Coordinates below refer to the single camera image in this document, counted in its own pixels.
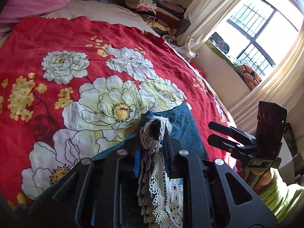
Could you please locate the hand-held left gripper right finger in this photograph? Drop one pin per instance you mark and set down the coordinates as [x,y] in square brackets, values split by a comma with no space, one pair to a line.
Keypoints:
[190,166]

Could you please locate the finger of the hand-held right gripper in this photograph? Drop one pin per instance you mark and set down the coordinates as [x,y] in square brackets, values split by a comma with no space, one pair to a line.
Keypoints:
[223,143]
[225,129]

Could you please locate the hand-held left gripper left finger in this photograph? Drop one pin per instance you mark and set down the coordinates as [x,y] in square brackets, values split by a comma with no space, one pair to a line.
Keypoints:
[137,163]

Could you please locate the blue denim pants lace trim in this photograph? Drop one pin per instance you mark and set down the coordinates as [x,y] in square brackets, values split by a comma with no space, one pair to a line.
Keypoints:
[185,128]

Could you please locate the person's right forearm green sleeve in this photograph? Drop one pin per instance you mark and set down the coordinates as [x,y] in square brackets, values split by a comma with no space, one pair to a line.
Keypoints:
[282,194]

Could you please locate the person's right hand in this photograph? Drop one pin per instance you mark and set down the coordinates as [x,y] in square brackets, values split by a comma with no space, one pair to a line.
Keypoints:
[262,179]

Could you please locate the orange patterned cloth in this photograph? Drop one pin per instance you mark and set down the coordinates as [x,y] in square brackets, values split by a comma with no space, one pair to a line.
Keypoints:
[249,76]

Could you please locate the green sill cloth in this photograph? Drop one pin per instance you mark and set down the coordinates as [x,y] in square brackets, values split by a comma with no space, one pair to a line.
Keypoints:
[225,57]

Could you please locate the barred window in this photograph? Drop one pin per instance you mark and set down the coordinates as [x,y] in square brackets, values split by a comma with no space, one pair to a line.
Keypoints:
[258,35]

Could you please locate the stack of folded clothes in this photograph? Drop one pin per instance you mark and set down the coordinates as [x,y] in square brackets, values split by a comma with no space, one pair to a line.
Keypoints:
[154,7]

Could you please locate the red floral blanket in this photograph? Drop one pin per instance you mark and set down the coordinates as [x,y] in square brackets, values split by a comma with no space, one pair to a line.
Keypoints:
[35,40]

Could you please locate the pink blanket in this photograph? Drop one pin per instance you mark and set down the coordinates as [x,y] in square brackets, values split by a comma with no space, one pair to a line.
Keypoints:
[30,2]

